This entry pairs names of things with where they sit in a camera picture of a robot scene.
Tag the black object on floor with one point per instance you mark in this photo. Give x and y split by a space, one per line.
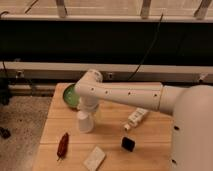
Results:
4 133

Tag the black eraser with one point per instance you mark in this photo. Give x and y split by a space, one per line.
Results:
128 144

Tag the green bowl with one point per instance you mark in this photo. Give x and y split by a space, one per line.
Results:
70 97

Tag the white plastic bottle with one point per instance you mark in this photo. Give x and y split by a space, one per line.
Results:
135 118

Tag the white sponge block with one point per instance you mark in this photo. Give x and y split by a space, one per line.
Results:
95 158

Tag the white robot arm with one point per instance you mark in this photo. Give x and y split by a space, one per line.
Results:
191 109

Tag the red chili pepper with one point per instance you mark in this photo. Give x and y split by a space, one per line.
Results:
63 146

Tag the white ceramic cup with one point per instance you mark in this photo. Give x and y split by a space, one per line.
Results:
85 122

